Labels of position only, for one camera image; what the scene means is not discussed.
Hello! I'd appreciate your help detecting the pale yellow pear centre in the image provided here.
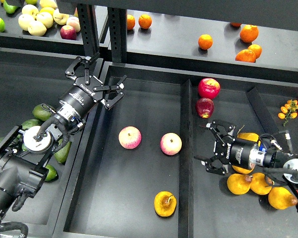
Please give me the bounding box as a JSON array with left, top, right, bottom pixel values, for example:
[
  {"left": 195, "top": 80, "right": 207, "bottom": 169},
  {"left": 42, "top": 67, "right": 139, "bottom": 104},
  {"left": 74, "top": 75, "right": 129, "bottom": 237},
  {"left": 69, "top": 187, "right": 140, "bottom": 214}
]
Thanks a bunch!
[{"left": 36, "top": 12, "right": 54, "bottom": 29}]

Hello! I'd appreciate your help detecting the pale yellow pear right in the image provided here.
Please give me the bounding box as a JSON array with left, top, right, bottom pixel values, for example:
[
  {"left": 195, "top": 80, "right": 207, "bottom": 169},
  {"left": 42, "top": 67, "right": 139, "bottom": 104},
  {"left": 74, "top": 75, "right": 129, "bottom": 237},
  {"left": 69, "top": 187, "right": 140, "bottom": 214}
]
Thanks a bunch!
[{"left": 53, "top": 9, "right": 70, "bottom": 26}]

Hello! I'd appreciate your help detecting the orange on shelf left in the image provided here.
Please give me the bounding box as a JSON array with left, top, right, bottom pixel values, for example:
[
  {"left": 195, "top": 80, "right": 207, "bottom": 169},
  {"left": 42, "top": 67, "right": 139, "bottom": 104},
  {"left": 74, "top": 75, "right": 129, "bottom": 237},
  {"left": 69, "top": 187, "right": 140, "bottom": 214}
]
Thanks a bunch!
[{"left": 138, "top": 14, "right": 152, "bottom": 29}]

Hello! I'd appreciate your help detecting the orange right front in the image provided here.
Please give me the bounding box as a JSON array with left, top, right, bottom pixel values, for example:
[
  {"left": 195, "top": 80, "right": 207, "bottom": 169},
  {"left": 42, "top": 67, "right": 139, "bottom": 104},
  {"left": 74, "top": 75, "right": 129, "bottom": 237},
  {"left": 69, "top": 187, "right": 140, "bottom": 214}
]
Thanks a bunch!
[{"left": 235, "top": 49, "right": 256, "bottom": 62}]

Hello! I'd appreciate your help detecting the black tray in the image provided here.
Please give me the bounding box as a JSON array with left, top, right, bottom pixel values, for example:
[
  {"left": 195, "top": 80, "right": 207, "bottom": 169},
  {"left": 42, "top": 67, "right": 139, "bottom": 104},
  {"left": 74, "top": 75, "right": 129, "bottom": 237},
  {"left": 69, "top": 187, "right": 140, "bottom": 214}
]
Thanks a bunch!
[
  {"left": 52, "top": 61, "right": 298, "bottom": 238},
  {"left": 0, "top": 46, "right": 104, "bottom": 236}
]

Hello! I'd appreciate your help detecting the black perforated shelf post left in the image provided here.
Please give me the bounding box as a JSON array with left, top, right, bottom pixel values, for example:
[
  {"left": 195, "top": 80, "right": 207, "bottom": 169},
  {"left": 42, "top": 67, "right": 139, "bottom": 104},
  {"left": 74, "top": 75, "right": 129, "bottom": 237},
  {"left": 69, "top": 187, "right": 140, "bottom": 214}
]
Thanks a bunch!
[{"left": 77, "top": 3, "right": 99, "bottom": 57}]

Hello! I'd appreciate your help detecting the dark red apple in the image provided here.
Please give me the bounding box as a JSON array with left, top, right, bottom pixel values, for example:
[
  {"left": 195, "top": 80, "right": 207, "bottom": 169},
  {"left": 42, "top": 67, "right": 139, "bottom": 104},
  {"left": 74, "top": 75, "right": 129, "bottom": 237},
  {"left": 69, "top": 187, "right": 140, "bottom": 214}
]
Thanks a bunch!
[{"left": 195, "top": 98, "right": 214, "bottom": 119}]

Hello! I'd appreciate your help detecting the yellow pear lower middle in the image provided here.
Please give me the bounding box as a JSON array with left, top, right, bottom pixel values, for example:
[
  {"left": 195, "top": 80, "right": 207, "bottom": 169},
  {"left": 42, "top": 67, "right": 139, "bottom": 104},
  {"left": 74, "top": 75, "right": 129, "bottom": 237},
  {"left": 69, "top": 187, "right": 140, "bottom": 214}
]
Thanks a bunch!
[{"left": 250, "top": 173, "right": 274, "bottom": 195}]

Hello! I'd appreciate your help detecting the black perforated shelf post right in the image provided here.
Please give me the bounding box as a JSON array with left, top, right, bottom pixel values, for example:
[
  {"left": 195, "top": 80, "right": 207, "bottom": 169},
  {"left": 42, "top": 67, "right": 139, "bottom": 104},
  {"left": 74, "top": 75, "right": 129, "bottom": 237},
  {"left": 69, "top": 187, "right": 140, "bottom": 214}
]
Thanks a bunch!
[{"left": 107, "top": 7, "right": 127, "bottom": 63}]

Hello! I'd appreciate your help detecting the orange on shelf centre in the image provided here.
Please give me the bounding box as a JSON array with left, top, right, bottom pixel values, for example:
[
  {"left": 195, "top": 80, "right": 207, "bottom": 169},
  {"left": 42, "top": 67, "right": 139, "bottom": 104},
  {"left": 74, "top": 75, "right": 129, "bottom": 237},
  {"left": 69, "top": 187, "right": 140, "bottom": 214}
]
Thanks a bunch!
[{"left": 198, "top": 34, "right": 213, "bottom": 50}]

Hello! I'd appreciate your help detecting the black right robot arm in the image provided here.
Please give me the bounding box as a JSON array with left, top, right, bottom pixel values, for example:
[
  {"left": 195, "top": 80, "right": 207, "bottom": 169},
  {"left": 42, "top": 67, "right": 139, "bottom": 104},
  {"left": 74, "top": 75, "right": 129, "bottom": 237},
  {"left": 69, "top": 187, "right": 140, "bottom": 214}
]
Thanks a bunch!
[{"left": 194, "top": 120, "right": 298, "bottom": 212}]

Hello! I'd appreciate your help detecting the pale yellow pear left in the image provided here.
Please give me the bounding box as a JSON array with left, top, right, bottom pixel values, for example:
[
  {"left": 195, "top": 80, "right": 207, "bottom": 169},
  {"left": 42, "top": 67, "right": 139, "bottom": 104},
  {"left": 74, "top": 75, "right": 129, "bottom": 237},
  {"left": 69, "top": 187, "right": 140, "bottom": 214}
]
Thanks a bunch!
[{"left": 18, "top": 14, "right": 35, "bottom": 31}]

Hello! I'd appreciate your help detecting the orange on shelf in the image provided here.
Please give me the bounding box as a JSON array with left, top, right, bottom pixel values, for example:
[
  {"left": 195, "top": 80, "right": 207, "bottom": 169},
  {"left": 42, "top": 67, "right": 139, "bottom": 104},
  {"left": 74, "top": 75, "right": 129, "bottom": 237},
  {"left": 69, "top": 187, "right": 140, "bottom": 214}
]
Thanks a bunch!
[
  {"left": 198, "top": 34, "right": 213, "bottom": 50},
  {"left": 138, "top": 14, "right": 152, "bottom": 29}
]

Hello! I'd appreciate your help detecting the yellow pear lower right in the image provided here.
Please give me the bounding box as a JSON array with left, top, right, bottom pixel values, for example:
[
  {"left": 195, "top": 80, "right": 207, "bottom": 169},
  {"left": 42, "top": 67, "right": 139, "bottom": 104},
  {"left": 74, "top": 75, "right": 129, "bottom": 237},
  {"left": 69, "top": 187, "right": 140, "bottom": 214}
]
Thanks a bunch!
[{"left": 268, "top": 187, "right": 298, "bottom": 210}]

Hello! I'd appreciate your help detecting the orange cherry tomato bunch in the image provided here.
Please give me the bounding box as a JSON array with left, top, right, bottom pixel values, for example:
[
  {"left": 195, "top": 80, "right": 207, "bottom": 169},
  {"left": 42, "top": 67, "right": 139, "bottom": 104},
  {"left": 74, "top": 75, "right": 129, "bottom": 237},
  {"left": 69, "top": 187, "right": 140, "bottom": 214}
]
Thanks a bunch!
[{"left": 278, "top": 99, "right": 298, "bottom": 126}]

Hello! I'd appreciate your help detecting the yellow pear top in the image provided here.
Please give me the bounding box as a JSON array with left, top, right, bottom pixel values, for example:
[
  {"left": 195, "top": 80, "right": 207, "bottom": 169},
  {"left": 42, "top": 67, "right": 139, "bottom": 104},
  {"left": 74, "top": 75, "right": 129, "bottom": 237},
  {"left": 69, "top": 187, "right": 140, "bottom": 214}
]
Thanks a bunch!
[{"left": 237, "top": 125, "right": 259, "bottom": 142}]

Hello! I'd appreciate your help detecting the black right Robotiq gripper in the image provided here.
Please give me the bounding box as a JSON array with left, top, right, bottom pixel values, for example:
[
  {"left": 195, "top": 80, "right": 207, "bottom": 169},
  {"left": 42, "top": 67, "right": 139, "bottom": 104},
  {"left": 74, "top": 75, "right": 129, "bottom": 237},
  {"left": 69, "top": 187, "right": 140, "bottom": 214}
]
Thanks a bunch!
[{"left": 194, "top": 119, "right": 258, "bottom": 176}]

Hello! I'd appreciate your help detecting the red apple on shelf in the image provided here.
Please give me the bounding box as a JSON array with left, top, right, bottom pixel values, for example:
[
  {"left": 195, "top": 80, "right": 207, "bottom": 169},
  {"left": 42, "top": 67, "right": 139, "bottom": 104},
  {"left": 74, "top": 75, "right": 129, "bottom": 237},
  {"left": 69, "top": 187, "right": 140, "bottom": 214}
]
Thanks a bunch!
[{"left": 60, "top": 25, "right": 77, "bottom": 40}]

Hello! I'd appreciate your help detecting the yellow pear with stem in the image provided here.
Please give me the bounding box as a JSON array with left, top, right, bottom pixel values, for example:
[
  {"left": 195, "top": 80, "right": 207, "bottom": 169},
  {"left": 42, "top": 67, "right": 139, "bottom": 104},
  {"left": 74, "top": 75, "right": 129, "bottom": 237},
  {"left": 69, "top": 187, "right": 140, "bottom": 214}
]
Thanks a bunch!
[{"left": 154, "top": 191, "right": 177, "bottom": 217}]

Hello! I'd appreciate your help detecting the black centre tray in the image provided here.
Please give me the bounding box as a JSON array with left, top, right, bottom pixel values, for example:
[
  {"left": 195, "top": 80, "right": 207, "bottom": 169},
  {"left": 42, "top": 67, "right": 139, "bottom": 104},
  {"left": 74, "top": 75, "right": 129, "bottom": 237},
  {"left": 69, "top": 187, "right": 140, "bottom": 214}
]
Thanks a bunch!
[{"left": 52, "top": 61, "right": 298, "bottom": 238}]

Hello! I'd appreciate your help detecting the orange half hidden left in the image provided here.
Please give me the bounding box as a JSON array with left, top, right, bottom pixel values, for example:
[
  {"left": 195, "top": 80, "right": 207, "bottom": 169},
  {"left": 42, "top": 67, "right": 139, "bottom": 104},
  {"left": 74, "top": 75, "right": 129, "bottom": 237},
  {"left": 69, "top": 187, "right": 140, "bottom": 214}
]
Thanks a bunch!
[{"left": 127, "top": 14, "right": 136, "bottom": 30}]

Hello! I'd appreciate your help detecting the black angled tray divider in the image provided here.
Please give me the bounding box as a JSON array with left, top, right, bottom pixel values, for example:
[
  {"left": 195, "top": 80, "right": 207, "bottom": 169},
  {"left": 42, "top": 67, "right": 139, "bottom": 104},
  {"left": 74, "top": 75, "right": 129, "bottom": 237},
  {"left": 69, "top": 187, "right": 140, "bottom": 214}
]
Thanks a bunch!
[{"left": 246, "top": 87, "right": 279, "bottom": 134}]

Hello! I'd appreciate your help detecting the pale yellow pear front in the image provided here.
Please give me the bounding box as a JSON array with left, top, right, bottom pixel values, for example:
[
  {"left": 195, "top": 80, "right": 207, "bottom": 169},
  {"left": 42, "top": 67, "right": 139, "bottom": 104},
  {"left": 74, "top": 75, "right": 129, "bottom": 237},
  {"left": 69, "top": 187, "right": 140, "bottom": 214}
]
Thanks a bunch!
[{"left": 28, "top": 20, "right": 47, "bottom": 36}]

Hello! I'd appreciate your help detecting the black left tray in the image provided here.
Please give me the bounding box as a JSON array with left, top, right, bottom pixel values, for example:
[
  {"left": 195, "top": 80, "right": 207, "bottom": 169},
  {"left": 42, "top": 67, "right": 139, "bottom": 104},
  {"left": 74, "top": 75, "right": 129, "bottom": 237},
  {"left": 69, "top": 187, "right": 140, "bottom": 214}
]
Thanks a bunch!
[{"left": 0, "top": 46, "right": 104, "bottom": 236}]

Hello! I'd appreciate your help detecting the orange right small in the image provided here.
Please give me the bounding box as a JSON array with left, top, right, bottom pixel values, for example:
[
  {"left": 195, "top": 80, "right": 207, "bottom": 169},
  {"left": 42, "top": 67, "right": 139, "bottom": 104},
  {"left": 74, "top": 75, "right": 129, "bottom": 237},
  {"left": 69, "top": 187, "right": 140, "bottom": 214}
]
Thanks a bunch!
[{"left": 248, "top": 44, "right": 262, "bottom": 59}]

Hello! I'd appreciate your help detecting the yellow pear upper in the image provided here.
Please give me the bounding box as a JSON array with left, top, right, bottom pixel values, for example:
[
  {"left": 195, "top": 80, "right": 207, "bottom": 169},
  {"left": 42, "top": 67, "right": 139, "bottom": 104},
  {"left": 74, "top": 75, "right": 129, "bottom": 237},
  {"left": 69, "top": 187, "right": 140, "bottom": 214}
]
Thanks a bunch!
[{"left": 232, "top": 165, "right": 253, "bottom": 175}]

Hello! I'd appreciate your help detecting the large red apple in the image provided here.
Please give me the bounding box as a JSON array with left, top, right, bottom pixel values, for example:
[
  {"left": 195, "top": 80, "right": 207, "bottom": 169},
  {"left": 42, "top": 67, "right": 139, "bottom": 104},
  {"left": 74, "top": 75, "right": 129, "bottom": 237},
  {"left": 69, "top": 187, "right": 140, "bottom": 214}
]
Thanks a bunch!
[{"left": 198, "top": 78, "right": 221, "bottom": 100}]

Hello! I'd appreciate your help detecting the pink apple right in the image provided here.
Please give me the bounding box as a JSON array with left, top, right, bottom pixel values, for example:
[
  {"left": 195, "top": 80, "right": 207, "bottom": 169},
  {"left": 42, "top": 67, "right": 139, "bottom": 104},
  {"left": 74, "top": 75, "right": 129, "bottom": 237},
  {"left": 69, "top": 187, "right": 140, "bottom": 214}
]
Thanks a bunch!
[{"left": 160, "top": 132, "right": 182, "bottom": 156}]

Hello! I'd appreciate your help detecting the pink apple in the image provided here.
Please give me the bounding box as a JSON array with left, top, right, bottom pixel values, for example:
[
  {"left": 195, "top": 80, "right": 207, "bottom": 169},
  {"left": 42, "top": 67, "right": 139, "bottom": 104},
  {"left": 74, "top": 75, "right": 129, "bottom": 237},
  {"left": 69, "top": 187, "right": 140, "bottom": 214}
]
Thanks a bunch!
[
  {"left": 160, "top": 132, "right": 182, "bottom": 156},
  {"left": 118, "top": 126, "right": 142, "bottom": 149}
]

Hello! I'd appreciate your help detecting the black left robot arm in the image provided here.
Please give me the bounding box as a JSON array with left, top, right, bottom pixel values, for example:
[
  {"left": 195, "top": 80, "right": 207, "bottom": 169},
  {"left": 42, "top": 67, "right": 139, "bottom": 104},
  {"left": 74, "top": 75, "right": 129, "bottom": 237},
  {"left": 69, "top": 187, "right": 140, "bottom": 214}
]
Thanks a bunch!
[{"left": 0, "top": 53, "right": 126, "bottom": 238}]

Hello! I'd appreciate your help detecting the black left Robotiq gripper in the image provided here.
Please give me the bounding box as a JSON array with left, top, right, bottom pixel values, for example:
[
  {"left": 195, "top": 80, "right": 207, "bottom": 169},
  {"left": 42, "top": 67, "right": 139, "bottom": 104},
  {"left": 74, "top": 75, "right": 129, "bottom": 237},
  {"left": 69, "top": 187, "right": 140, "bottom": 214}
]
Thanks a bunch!
[{"left": 59, "top": 52, "right": 127, "bottom": 117}]

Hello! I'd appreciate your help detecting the black perforated shelf post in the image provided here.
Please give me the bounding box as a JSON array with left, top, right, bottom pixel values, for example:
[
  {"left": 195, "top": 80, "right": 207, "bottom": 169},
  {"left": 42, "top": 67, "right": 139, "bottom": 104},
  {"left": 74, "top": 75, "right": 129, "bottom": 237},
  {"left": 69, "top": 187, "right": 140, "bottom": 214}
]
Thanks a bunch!
[
  {"left": 77, "top": 3, "right": 99, "bottom": 57},
  {"left": 107, "top": 7, "right": 127, "bottom": 63}
]

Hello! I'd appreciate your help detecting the pink apple left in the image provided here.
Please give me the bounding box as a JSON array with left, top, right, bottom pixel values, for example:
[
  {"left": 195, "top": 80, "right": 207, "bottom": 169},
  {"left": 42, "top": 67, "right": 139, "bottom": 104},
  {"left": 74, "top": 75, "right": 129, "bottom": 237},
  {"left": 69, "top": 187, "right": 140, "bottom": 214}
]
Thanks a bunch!
[{"left": 118, "top": 126, "right": 142, "bottom": 149}]

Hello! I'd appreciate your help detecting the pink peach on shelf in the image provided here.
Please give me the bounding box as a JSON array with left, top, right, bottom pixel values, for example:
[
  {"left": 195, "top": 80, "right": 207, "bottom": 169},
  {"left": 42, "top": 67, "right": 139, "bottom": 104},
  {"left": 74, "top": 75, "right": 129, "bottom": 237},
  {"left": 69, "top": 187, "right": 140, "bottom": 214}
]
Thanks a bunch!
[{"left": 66, "top": 16, "right": 80, "bottom": 33}]

